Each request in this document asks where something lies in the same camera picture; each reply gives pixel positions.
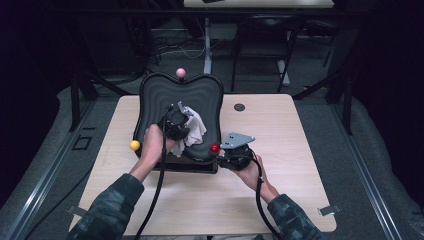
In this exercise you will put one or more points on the black chair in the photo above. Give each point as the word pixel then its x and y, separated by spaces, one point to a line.
pixel 266 30

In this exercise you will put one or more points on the person's right hand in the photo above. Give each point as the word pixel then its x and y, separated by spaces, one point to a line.
pixel 251 175

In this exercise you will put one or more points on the grey cleaning cloth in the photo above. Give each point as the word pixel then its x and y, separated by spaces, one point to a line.
pixel 196 130

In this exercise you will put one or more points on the dark round table grommet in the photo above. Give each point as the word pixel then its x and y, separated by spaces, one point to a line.
pixel 239 107

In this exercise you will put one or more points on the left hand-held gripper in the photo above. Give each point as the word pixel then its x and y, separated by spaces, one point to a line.
pixel 175 123

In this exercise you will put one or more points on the white background table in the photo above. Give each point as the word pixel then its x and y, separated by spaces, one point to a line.
pixel 208 50

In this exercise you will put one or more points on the aluminium floor rail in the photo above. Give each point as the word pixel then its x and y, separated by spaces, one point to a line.
pixel 43 186
pixel 366 173

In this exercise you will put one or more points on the black wavy tray stand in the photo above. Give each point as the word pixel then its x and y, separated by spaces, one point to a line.
pixel 200 96

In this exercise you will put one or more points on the black metal crossbar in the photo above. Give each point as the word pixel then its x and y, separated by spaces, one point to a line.
pixel 133 12

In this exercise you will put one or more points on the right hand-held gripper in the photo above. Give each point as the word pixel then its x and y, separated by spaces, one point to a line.
pixel 236 156

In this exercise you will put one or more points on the black metal frame post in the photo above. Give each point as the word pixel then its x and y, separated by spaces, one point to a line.
pixel 348 110
pixel 75 106

